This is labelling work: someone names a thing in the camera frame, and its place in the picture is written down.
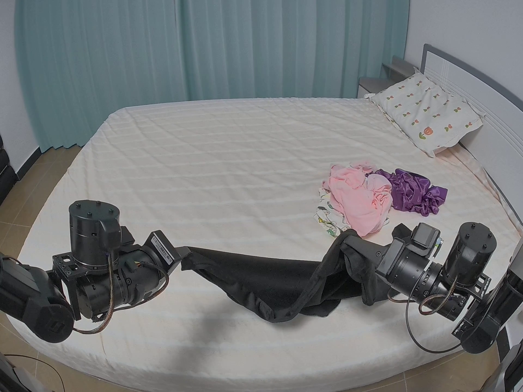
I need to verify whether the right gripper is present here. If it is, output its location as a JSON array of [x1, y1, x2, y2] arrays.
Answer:
[[376, 238, 467, 322]]

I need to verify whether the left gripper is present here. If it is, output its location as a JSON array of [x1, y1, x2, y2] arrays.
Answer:
[[80, 230, 183, 322]]

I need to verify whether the black T-shirt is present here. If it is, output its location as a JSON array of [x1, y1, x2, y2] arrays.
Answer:
[[181, 229, 395, 323]]

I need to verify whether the bed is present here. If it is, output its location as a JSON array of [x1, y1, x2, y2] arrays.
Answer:
[[6, 43, 523, 388]]

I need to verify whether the purple garment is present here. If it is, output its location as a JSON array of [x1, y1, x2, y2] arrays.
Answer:
[[374, 169, 449, 217]]

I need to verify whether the pink garment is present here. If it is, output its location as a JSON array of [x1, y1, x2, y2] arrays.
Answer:
[[322, 163, 394, 237]]

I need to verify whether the white printed garment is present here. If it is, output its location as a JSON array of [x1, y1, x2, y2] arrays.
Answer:
[[314, 190, 350, 238]]

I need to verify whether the white printed pillow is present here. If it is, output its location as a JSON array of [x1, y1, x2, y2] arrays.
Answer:
[[368, 69, 487, 158]]

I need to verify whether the grey white bedside table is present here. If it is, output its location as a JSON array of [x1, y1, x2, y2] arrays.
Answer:
[[357, 56, 421, 99]]

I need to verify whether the blue-green curtain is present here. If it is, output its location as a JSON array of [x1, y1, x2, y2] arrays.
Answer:
[[14, 0, 410, 152]]

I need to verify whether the black cable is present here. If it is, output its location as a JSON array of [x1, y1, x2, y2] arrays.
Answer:
[[405, 296, 464, 353]]

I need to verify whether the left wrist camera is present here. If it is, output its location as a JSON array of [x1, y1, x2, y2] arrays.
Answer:
[[118, 225, 136, 256]]

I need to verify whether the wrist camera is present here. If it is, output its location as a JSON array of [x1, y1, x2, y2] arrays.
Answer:
[[392, 223, 444, 258], [118, 225, 136, 256]]

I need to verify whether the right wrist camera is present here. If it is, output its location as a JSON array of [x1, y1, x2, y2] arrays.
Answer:
[[392, 223, 444, 258]]

